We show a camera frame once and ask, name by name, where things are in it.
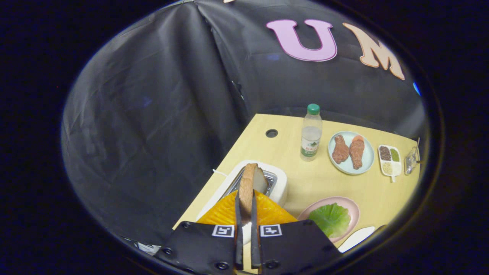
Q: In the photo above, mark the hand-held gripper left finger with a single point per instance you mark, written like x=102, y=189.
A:
x=239, y=244

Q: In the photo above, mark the white toaster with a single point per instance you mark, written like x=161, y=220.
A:
x=280, y=183

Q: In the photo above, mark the orange carrot slice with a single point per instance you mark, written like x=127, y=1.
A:
x=357, y=138

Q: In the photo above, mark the pale blue plate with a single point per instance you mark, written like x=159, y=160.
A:
x=369, y=156

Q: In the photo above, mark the green lettuce leaf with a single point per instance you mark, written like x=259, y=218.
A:
x=330, y=219

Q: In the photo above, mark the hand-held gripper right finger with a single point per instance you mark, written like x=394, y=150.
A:
x=255, y=244

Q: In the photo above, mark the pink plate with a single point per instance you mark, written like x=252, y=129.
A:
x=353, y=210

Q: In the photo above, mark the white plate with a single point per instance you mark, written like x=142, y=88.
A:
x=357, y=238

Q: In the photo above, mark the clear water bottle green cap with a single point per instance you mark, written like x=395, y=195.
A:
x=311, y=133

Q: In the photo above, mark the brown crust bread slice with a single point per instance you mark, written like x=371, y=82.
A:
x=247, y=187

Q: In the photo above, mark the white three-section condiment tray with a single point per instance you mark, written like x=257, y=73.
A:
x=396, y=168

